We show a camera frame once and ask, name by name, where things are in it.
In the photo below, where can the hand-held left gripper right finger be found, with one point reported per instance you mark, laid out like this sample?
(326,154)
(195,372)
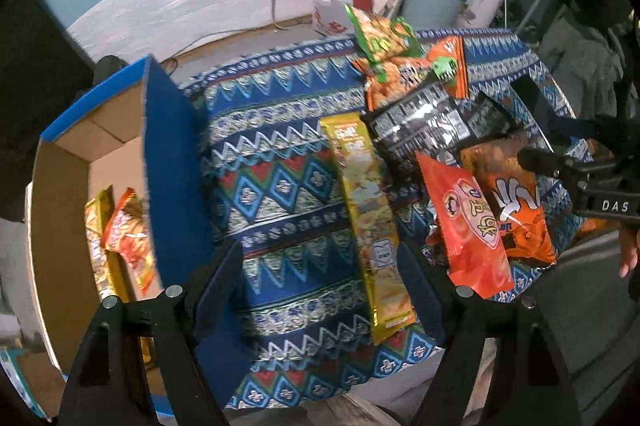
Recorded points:
(422,291)

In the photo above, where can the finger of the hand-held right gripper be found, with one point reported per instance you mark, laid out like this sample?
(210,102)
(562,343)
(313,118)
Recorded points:
(537,106)
(542,161)

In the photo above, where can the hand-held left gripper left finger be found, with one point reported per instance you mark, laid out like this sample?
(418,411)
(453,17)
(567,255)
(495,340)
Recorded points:
(220,286)

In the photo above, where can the black silver-edged snack packet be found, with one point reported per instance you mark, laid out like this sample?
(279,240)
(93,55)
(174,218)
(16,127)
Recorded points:
(487,116)

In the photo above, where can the red snack packet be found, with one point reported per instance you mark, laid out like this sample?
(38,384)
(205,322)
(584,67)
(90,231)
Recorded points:
(465,221)

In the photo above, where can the long yellow snack packet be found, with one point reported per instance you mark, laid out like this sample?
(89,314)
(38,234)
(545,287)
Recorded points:
(365,206)

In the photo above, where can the large black snack packet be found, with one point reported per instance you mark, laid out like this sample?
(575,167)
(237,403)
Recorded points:
(415,121)

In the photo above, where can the blue cardboard box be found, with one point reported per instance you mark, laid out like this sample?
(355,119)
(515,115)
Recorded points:
(170,156)

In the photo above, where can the person's right hand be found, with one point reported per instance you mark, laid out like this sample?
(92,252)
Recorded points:
(630,251)

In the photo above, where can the grey cloth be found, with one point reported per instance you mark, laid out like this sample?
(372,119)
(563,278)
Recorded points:
(580,56)

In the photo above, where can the orange green-print snack packet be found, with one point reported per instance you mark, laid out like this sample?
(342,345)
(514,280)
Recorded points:
(452,51)
(390,81)

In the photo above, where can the small red-orange snack packet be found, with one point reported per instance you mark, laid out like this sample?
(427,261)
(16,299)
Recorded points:
(127,231)

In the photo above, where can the white kettle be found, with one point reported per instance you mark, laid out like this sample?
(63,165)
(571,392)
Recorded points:
(484,4)

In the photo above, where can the patterned blue tablecloth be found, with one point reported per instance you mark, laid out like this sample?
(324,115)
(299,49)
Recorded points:
(280,186)

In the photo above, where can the green orange snack packet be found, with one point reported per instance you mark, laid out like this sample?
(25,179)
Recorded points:
(380,36)

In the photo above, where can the black round device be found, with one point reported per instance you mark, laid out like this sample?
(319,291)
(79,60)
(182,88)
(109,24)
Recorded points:
(109,67)

